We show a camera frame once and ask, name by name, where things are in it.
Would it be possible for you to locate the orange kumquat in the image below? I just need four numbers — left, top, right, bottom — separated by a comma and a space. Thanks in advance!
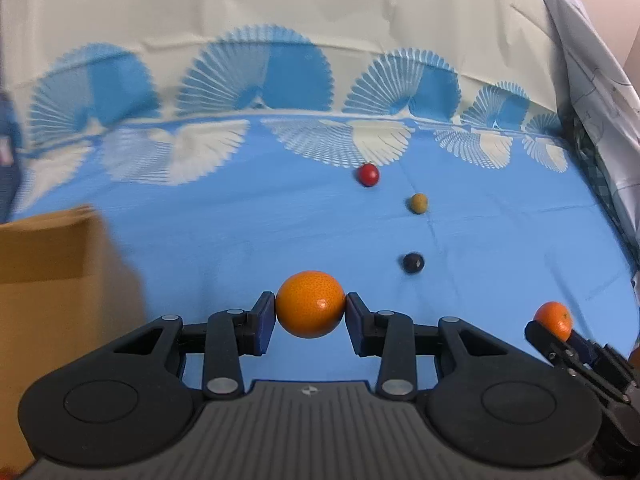
534, 301, 573, 341
276, 271, 345, 338

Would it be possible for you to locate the brown longan far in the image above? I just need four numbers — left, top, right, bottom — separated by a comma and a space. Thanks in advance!
409, 193, 428, 214

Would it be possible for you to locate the red cherry tomato far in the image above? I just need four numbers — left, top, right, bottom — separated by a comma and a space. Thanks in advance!
356, 162, 380, 188

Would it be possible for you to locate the blue white patterned cloth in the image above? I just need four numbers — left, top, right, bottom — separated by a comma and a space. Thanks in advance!
1, 0, 639, 352

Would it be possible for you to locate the blue sofa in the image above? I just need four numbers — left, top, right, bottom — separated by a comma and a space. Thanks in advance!
0, 91, 23, 223

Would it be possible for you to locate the brown cardboard box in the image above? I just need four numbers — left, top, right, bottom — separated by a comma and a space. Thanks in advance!
1, 206, 144, 472

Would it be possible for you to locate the grey blanket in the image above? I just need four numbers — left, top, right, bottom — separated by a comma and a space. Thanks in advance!
544, 0, 639, 260

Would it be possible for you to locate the dark grape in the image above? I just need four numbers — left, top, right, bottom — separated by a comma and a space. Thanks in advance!
402, 252, 425, 274

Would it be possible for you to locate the person's left hand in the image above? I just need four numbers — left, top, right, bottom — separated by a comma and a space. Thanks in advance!
629, 347, 640, 368

